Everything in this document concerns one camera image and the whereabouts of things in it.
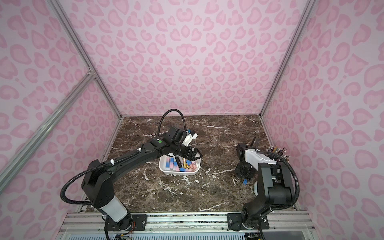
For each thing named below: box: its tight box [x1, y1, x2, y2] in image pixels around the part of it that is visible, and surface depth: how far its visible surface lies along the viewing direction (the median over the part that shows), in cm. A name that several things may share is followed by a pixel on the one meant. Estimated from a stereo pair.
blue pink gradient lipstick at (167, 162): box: [165, 156, 170, 169], surface depth 94 cm
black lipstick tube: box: [175, 156, 183, 169], surface depth 94 cm
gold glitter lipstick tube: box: [183, 157, 189, 169], surface depth 92 cm
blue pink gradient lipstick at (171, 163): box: [170, 157, 174, 171], surface depth 94 cm
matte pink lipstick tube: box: [190, 161, 197, 172], surface depth 92 cm
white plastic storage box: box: [158, 153, 202, 175], surface depth 90 cm
